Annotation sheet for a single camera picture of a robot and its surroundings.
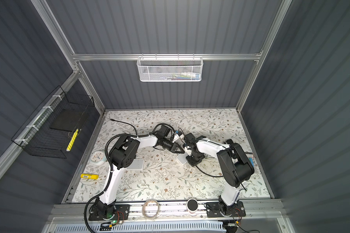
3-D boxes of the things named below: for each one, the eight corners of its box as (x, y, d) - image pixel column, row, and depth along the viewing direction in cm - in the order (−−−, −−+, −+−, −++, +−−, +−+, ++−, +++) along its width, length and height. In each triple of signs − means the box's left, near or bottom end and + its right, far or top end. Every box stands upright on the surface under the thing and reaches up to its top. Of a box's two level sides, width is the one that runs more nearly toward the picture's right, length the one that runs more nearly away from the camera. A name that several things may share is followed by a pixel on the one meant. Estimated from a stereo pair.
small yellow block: (81, 178, 87) (79, 177, 85) (83, 174, 89) (81, 173, 87) (98, 179, 87) (96, 177, 85) (99, 175, 88) (98, 174, 87)
